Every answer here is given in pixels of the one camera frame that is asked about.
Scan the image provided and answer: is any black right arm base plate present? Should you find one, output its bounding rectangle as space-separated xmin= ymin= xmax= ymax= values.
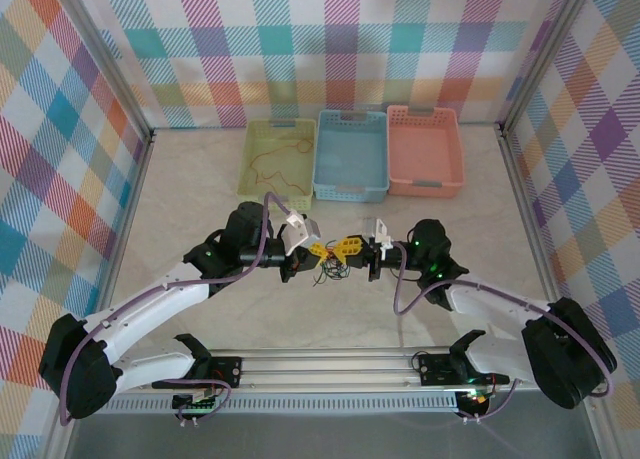
xmin=417 ymin=353 xmax=511 ymax=386

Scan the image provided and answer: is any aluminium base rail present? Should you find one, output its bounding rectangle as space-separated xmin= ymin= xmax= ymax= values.
xmin=53 ymin=346 xmax=604 ymax=395

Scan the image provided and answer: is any salmon pink perforated basket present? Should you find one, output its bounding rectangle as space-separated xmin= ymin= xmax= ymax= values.
xmin=386 ymin=104 xmax=466 ymax=199

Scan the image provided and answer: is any pale green perforated basket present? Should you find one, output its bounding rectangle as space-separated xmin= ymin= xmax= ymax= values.
xmin=234 ymin=118 xmax=319 ymax=213

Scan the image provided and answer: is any aluminium side rail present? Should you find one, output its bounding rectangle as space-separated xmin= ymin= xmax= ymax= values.
xmin=92 ymin=131 xmax=157 ymax=330
xmin=497 ymin=126 xmax=566 ymax=310

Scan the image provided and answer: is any grey slotted cable duct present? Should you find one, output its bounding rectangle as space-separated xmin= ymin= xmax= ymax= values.
xmin=77 ymin=391 xmax=461 ymax=416

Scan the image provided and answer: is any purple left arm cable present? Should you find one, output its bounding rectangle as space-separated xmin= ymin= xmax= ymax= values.
xmin=58 ymin=191 xmax=294 ymax=428

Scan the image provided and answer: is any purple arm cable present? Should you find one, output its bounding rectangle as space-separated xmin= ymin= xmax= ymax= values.
xmin=392 ymin=241 xmax=617 ymax=425
xmin=58 ymin=191 xmax=294 ymax=428

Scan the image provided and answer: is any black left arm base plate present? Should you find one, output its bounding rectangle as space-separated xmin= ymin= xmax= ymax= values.
xmin=199 ymin=356 xmax=244 ymax=389

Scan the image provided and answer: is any light blue perforated basket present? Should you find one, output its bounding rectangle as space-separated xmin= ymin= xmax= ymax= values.
xmin=312 ymin=109 xmax=390 ymax=203

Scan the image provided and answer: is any aluminium corner post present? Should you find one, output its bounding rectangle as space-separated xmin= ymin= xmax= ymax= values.
xmin=498 ymin=0 xmax=596 ymax=138
xmin=58 ymin=0 xmax=157 ymax=143

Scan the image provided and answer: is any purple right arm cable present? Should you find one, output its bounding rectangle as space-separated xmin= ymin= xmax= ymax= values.
xmin=392 ymin=241 xmax=617 ymax=425

